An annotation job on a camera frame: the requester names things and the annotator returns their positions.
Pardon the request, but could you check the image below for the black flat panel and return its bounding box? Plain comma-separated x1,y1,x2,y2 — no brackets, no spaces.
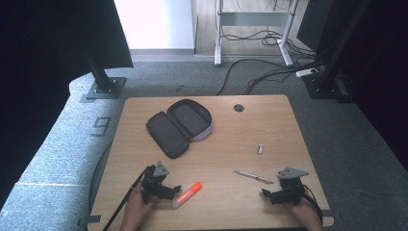
295,0,336,55

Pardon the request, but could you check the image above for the black floor cable bundle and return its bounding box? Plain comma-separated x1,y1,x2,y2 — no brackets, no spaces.
242,65,321,96

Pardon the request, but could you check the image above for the silver pen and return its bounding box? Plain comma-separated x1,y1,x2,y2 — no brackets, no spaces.
233,168,275,186

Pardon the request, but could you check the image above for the tangle of cables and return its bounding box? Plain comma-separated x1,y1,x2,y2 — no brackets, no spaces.
220,28,319,61

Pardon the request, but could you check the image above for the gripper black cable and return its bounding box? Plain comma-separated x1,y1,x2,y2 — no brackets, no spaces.
101,165,154,231
300,183,323,223

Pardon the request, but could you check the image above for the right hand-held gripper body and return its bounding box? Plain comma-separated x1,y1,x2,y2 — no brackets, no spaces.
270,167,310,206

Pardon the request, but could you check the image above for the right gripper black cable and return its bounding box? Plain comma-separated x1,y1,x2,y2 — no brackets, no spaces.
300,183,323,223

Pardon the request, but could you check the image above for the person's left hand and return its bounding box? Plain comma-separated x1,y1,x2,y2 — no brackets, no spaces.
119,184,160,231

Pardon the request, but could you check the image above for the white desk frame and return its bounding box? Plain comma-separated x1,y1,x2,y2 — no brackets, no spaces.
214,0,301,67

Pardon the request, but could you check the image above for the person's right hand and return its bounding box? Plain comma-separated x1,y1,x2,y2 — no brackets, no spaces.
284,196,323,231

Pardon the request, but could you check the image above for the long black floor cable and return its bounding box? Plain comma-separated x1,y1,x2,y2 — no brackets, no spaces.
216,58,301,96

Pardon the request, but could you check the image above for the black metal stand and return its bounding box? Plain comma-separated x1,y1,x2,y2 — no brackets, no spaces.
81,47,128,100
301,0,373,104

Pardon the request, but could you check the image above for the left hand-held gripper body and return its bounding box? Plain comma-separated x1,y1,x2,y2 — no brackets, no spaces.
140,161,171,205

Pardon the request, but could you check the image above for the black curtain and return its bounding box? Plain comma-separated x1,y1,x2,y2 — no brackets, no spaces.
0,0,135,211
333,0,408,172

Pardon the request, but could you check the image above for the orange highlighter pen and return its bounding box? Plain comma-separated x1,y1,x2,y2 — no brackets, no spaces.
171,181,204,210

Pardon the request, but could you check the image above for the black zip pencil case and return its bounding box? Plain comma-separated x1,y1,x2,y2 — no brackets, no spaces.
145,98,215,160

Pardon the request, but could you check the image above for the white power strip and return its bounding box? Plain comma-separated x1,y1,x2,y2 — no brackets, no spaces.
294,67,319,78

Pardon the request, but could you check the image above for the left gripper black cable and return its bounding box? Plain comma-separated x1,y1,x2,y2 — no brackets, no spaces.
101,165,154,231

